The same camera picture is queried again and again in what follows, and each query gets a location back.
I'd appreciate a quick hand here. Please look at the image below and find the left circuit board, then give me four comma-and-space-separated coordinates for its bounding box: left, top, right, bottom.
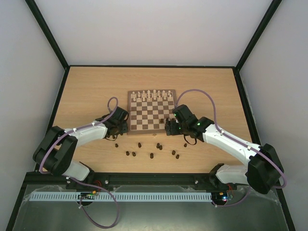
77, 191, 99, 200

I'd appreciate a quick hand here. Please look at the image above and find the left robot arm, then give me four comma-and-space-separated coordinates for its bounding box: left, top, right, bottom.
33, 107, 129, 181

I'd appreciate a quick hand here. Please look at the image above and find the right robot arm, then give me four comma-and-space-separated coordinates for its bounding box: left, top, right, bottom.
165, 104, 284, 194

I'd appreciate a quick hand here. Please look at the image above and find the right circuit board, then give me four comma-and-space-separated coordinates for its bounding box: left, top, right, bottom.
211, 191, 234, 202

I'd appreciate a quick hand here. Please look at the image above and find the circuit board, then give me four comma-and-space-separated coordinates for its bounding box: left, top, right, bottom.
77, 191, 99, 200
211, 191, 234, 202

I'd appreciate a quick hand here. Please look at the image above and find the wooden chess board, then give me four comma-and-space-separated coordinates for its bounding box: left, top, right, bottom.
128, 89, 177, 135

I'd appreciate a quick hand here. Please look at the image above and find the black enclosure frame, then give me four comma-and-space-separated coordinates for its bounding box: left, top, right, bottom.
0, 0, 308, 231

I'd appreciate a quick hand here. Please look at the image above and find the light blue cable duct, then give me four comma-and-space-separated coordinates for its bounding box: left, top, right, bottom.
29, 192, 212, 202

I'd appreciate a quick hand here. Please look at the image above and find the black mounting rail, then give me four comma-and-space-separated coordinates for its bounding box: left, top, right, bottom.
23, 172, 245, 192

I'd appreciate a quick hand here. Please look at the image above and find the purple cable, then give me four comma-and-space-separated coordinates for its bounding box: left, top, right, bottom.
39, 97, 120, 228
175, 89, 288, 208

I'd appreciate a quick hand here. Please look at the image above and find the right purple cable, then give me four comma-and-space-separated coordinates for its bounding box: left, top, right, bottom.
175, 89, 288, 208

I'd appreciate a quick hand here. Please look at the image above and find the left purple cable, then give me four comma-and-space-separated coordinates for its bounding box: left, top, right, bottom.
39, 97, 120, 228

